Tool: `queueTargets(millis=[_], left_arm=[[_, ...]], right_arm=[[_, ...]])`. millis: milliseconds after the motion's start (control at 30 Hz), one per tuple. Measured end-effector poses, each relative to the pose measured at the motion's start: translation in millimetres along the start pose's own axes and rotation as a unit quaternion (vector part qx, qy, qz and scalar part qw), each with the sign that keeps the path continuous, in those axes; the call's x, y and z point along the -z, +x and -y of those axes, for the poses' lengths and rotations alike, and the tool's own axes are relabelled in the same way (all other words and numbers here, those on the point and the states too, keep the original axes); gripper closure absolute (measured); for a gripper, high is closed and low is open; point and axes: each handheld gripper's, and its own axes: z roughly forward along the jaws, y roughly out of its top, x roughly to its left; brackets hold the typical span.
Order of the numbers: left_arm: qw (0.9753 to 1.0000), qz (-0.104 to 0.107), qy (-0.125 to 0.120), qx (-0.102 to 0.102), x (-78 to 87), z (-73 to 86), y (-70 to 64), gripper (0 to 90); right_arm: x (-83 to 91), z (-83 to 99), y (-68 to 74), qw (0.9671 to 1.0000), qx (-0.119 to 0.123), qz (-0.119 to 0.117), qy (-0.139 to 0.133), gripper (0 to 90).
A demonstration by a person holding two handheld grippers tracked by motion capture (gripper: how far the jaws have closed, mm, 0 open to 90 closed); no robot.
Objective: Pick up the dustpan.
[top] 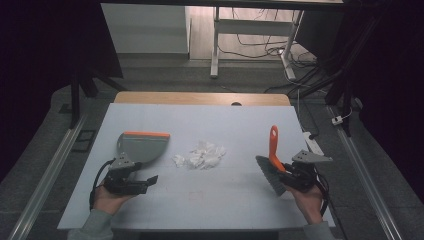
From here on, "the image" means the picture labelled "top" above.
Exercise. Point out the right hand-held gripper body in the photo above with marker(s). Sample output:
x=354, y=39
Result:
x=301, y=176

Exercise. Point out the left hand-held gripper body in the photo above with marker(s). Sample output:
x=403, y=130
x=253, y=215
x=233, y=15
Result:
x=123, y=184

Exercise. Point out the grey dustpan with orange edge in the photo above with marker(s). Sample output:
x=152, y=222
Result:
x=145, y=148

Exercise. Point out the pile of white paper scraps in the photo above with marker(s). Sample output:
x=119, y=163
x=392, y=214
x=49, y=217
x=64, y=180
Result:
x=203, y=156

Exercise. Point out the person's left hand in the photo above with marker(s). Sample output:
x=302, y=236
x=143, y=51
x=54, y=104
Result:
x=108, y=201

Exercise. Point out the person's right hand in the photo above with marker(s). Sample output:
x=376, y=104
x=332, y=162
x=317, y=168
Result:
x=310, y=203

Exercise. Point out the white power strip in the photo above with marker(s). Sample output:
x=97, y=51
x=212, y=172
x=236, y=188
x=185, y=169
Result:
x=313, y=145

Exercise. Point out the small white plug adapter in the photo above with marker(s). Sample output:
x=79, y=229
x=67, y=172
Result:
x=337, y=120

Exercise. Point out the white table cover board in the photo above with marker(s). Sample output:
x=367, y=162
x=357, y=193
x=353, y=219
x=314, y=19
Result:
x=216, y=203

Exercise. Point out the black metal stand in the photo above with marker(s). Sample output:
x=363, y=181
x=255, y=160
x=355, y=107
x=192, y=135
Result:
x=343, y=83
x=76, y=96

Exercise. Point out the black curtain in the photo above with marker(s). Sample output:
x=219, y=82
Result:
x=393, y=83
x=40, y=66

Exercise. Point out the white cabinet panel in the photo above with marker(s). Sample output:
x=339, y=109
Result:
x=145, y=28

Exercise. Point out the aluminium floor rail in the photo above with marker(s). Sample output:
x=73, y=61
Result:
x=366, y=180
x=46, y=180

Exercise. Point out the white desk frame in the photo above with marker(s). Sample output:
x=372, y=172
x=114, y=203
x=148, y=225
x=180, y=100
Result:
x=253, y=27

